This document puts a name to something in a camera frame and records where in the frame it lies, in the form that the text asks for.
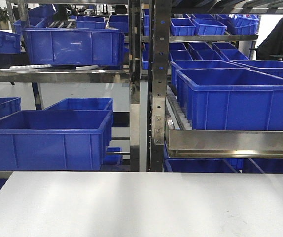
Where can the blue bin behind lower left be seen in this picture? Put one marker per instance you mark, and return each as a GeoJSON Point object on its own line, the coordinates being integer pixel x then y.
{"type": "Point", "coordinates": [83, 104]}

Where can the blue bin far left upper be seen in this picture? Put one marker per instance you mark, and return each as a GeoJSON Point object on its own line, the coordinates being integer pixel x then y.
{"type": "Point", "coordinates": [9, 43]}

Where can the large blue bin lower left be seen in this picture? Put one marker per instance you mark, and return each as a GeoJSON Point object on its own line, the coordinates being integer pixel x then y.
{"type": "Point", "coordinates": [55, 140]}

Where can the steel shelf rack frame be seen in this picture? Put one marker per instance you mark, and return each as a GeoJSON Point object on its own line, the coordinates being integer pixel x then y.
{"type": "Point", "coordinates": [150, 134]}

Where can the blue bin behind right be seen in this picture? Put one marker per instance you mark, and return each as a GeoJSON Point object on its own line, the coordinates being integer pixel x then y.
{"type": "Point", "coordinates": [200, 64]}

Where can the blue bin far right shelf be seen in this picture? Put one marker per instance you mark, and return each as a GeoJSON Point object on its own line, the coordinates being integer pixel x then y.
{"type": "Point", "coordinates": [266, 66]}

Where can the large blue bin upper left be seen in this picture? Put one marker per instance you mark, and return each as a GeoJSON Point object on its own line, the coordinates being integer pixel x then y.
{"type": "Point", "coordinates": [82, 46]}

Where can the blue bin far left lower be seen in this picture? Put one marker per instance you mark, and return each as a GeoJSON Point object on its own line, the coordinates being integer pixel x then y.
{"type": "Point", "coordinates": [3, 106]}

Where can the large blue bin right shelf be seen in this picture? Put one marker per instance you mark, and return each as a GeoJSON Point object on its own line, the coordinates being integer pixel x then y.
{"type": "Point", "coordinates": [231, 99]}

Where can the potted green plant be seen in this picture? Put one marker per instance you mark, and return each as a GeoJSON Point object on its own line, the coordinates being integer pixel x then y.
{"type": "Point", "coordinates": [4, 19]}

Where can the black jacket on chair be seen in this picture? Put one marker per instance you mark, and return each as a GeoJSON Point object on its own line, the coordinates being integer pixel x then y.
{"type": "Point", "coordinates": [280, 38]}

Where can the small blue bin upper middle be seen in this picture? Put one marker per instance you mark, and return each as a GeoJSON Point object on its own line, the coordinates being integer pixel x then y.
{"type": "Point", "coordinates": [182, 27]}

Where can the small blue bin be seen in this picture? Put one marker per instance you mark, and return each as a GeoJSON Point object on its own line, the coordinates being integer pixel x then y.
{"type": "Point", "coordinates": [182, 27]}
{"type": "Point", "coordinates": [209, 27]}

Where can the small blue bin upper right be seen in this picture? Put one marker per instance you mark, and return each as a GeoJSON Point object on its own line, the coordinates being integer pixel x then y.
{"type": "Point", "coordinates": [209, 27]}

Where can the large blue bin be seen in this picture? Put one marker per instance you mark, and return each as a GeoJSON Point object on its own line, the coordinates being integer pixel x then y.
{"type": "Point", "coordinates": [55, 140]}
{"type": "Point", "coordinates": [82, 46]}

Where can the blue bin under right shelf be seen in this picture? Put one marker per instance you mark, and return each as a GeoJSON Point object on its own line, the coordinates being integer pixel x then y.
{"type": "Point", "coordinates": [198, 165]}

